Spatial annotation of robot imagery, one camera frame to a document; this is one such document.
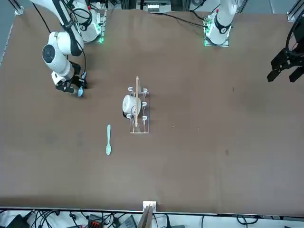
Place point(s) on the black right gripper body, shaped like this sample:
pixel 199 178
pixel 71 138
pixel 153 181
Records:
pixel 74 71

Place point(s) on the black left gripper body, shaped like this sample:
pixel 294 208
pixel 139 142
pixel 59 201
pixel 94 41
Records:
pixel 295 58

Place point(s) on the blue plastic spoon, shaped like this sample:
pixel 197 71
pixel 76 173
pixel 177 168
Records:
pixel 80 92

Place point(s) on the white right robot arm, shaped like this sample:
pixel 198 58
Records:
pixel 59 54

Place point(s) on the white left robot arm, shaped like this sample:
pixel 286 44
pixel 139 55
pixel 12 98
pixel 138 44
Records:
pixel 222 26

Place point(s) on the green plastic spoon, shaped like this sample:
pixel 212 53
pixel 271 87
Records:
pixel 108 140

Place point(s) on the white cup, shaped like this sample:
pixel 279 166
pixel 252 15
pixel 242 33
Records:
pixel 129 104

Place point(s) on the red and black power strip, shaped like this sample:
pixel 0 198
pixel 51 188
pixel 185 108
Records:
pixel 95 223

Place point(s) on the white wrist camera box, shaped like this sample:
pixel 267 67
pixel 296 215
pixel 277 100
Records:
pixel 57 79

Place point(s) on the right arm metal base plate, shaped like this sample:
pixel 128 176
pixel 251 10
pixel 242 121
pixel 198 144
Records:
pixel 102 26

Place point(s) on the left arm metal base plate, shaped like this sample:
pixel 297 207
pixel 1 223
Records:
pixel 206 42

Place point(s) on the aluminium frame post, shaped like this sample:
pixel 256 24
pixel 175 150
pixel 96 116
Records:
pixel 149 205

